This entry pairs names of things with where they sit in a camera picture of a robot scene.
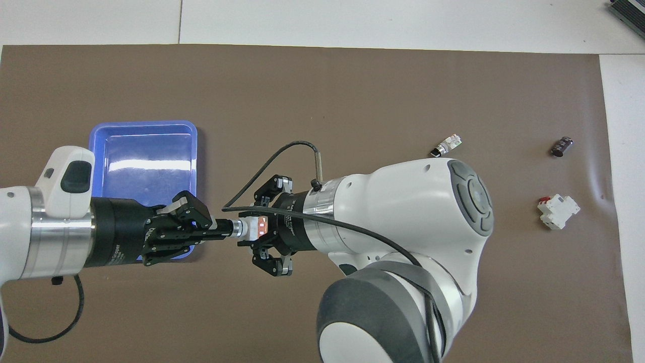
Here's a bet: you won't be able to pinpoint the blue plastic tray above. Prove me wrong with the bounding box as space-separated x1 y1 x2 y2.
89 120 198 262

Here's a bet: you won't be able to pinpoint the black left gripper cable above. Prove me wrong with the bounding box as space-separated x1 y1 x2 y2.
8 275 85 344

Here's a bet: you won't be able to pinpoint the brown table mat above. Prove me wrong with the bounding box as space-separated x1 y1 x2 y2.
0 44 634 363

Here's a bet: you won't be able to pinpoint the small selector switch black knob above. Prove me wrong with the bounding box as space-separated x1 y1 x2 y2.
429 134 463 159
232 216 271 240

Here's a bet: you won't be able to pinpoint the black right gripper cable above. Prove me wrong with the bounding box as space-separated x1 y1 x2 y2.
222 141 449 363

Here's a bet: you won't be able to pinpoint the grey ribbed metal device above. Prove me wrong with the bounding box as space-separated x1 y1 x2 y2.
606 0 645 28

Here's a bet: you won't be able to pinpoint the white circuit breaker red lever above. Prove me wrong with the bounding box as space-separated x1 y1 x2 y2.
537 195 581 230

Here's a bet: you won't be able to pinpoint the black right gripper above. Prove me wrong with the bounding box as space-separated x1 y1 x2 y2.
237 174 317 277

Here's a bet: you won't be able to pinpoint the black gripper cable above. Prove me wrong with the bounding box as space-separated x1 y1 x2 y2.
222 141 449 363
8 275 85 344

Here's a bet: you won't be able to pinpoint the small dark cylindrical capacitor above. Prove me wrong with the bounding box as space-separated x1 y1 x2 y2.
550 136 575 157

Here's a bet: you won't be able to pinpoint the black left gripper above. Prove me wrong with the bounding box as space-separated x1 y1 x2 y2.
83 191 235 268

